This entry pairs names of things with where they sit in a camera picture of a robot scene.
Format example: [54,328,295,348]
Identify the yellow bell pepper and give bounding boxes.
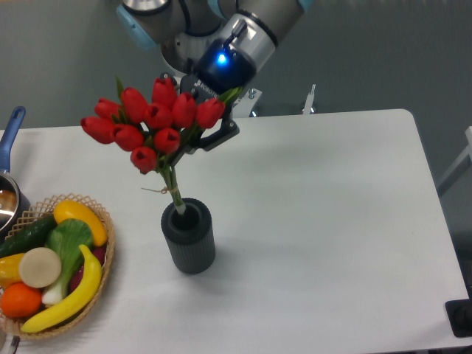
[0,253,24,289]

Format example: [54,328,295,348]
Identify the woven wicker basket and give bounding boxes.
[1,193,115,340]

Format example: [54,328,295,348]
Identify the green cucumber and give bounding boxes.
[1,215,57,257]

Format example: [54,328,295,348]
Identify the white furniture piece right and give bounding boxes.
[437,126,471,198]

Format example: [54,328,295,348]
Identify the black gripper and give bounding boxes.
[154,73,240,164]

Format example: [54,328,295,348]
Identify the orange fruit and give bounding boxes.
[1,282,42,319]

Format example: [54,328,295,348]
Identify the yellow banana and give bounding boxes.
[21,244,102,334]

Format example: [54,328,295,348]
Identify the black device at table edge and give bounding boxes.
[445,299,471,338]

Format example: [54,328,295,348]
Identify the beige round disc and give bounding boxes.
[18,247,61,288]

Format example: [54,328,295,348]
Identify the blue handled saucepan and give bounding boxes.
[1,106,30,243]

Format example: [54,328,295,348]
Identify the purple sweet potato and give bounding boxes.
[69,246,106,293]

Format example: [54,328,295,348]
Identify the red tulip bouquet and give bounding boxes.
[80,80,225,215]

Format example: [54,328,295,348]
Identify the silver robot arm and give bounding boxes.
[117,1,312,103]

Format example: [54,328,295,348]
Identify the dark grey ribbed vase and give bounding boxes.
[161,198,215,274]

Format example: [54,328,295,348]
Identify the green bok choy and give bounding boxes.
[42,218,93,307]

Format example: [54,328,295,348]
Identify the white metal mounting frame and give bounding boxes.
[231,83,316,119]

